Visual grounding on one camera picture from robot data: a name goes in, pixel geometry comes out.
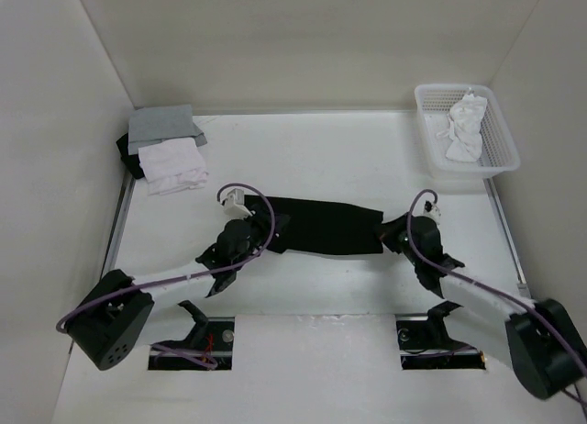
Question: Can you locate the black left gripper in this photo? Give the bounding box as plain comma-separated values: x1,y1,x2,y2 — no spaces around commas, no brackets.
232,204,289,270

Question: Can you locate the black tank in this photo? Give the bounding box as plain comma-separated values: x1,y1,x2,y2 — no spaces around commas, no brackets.
268,196,383,256
116,133,145,180

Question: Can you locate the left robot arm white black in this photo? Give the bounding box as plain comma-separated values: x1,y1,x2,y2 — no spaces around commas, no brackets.
58,205,291,371

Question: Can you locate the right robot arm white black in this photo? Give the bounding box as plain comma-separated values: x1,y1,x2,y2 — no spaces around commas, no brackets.
375,214,586,399

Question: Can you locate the white folded tank top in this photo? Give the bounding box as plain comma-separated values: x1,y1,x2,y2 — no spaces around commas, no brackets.
138,138,208,195

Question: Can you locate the white crumpled tank top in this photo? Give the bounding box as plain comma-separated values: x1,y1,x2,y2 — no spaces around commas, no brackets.
435,88,488,163

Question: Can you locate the grey folded tank top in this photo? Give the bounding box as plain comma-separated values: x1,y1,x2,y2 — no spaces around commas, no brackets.
127,105,207,155

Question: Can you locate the black folded tank top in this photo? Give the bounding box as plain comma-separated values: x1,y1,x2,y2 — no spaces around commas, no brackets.
116,133,145,180

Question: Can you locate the white plastic laundry basket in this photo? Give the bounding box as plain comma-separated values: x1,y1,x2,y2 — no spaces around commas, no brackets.
414,84,520,180

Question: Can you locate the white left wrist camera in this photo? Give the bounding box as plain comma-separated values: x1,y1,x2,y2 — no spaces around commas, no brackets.
220,188,252,219

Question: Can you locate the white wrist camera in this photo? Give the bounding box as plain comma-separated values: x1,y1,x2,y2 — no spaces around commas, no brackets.
220,188,252,219
422,201,441,225

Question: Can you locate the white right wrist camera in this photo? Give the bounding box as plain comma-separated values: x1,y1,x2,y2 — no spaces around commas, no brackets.
422,201,441,225

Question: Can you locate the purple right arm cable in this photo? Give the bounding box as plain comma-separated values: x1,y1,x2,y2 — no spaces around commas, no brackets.
406,189,587,402

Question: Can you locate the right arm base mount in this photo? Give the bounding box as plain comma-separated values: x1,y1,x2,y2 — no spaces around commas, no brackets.
395,301,486,370

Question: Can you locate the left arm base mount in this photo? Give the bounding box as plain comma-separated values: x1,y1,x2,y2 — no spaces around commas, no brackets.
148,300,236,372

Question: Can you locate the left aluminium table rail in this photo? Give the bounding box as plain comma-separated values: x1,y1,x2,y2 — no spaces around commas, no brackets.
96,173,135,284

